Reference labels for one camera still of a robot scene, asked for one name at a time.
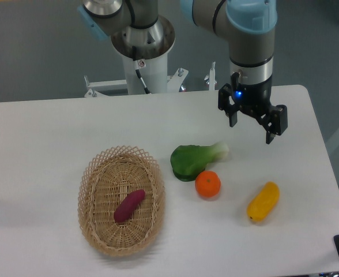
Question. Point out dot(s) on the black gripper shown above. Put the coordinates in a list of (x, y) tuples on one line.
[(253, 100)]

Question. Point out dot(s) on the purple sweet potato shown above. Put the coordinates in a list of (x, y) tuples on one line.
[(125, 209)]

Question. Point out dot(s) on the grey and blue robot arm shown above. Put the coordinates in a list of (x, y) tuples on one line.
[(143, 38)]

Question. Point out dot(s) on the oval woven wicker basket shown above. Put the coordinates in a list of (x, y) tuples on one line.
[(121, 201)]

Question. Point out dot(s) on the green bok choy toy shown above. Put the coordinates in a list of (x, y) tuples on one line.
[(188, 161)]

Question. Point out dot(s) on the orange tangerine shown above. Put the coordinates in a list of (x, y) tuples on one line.
[(207, 184)]

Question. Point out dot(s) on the yellow mango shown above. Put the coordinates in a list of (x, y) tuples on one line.
[(264, 202)]

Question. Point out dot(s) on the white metal base frame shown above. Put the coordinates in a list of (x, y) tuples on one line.
[(175, 83)]

